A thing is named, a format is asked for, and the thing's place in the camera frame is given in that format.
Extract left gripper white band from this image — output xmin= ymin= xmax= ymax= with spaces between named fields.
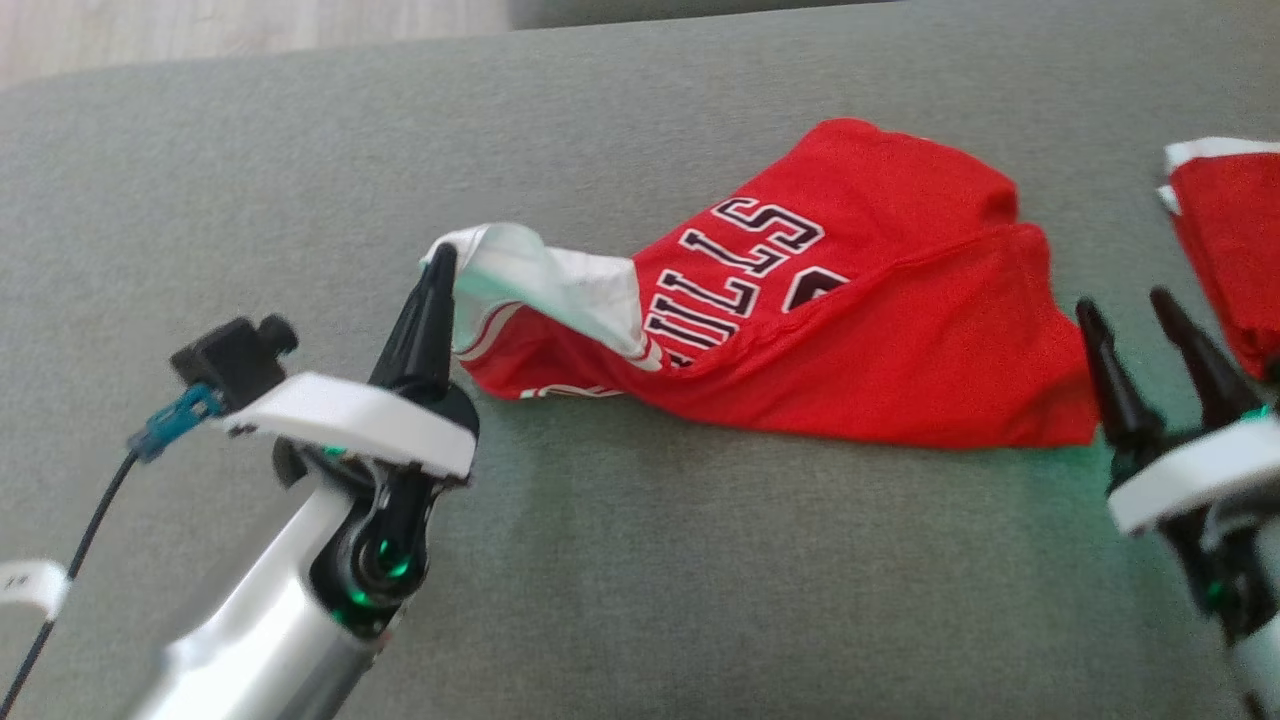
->
xmin=222 ymin=243 xmax=479 ymax=491

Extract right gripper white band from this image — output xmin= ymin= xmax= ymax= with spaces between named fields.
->
xmin=1075 ymin=287 xmax=1280 ymax=539

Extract red shorts with white stripe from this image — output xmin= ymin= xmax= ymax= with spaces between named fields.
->
xmin=1157 ymin=136 xmax=1280 ymax=383

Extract red basketball jersey with lettering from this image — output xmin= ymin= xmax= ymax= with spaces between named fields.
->
xmin=420 ymin=118 xmax=1102 ymax=450

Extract large grey sofa seat cushion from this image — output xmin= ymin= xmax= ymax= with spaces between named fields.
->
xmin=0 ymin=0 xmax=1280 ymax=720

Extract black cable with blue connector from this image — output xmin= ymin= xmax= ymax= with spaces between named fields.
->
xmin=0 ymin=384 xmax=225 ymax=713

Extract white cable tag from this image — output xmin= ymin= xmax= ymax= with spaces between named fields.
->
xmin=0 ymin=559 xmax=71 ymax=618

